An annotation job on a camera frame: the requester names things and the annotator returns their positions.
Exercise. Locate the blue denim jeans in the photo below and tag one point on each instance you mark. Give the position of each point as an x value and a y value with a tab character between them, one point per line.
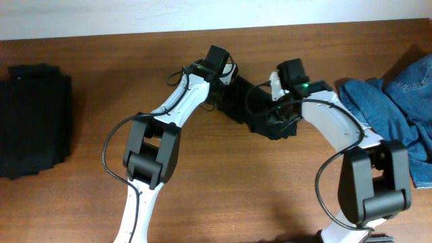
399	110

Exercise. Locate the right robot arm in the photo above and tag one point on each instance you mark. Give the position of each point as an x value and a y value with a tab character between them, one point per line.
374	183

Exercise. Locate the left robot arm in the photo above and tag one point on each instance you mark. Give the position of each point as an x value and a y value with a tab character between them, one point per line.
153	145

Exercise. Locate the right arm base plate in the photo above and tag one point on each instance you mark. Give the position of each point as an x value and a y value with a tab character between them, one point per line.
380	239

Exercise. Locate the black fabric storage container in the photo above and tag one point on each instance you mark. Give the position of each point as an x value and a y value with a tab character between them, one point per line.
36	119

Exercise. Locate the black t-shirt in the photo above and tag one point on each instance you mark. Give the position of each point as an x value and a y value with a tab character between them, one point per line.
240	95

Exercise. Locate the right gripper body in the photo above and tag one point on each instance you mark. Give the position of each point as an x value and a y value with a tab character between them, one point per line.
281	115

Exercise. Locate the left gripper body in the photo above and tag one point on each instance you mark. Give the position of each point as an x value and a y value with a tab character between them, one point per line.
234	98

